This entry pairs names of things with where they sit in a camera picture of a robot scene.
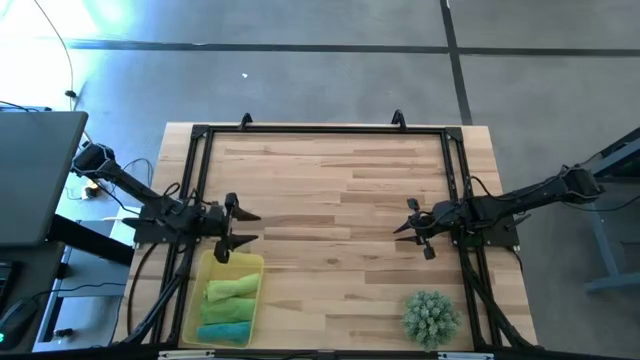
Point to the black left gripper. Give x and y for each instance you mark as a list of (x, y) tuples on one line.
[(215, 220)]

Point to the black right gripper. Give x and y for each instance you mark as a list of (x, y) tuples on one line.
[(442, 217)]

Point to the yellow translucent plastic basket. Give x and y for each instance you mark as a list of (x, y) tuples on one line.
[(245, 262)]

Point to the lime green textured towel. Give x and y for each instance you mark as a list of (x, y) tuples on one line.
[(232, 287)]

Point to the green microfiber towel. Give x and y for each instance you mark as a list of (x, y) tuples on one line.
[(227, 311)]

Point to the teal microfiber towel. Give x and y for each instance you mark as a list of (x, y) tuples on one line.
[(225, 332)]

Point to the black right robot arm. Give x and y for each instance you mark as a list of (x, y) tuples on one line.
[(525, 195)]

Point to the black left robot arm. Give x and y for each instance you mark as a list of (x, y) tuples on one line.
[(130, 187)]

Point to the artificial green plant ball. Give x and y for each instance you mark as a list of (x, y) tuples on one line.
[(431, 320)]

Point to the black desk beam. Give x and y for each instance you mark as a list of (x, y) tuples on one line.
[(90, 240)]

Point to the yellow power plug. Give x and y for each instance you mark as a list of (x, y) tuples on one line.
[(91, 191)]

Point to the grey shelf cart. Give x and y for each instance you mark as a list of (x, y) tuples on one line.
[(95, 280)]

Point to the blue-grey metal table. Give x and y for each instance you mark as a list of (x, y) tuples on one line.
[(607, 250)]

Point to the small black object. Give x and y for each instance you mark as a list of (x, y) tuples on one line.
[(64, 333)]

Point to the dark desk top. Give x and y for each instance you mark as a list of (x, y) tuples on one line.
[(30, 270)]

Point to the black computer mouse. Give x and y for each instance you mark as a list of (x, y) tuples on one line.
[(17, 317)]

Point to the dark keyboard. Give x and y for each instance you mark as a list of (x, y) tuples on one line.
[(5, 285)]

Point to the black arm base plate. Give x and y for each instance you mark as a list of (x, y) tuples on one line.
[(495, 239), (150, 236)]

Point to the black frame clamp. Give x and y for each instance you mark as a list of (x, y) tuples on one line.
[(245, 121), (398, 121)]

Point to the black aluminium table frame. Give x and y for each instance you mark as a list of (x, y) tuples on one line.
[(325, 129)]

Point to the silver frame bracket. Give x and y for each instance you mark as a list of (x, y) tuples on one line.
[(185, 355), (465, 356)]

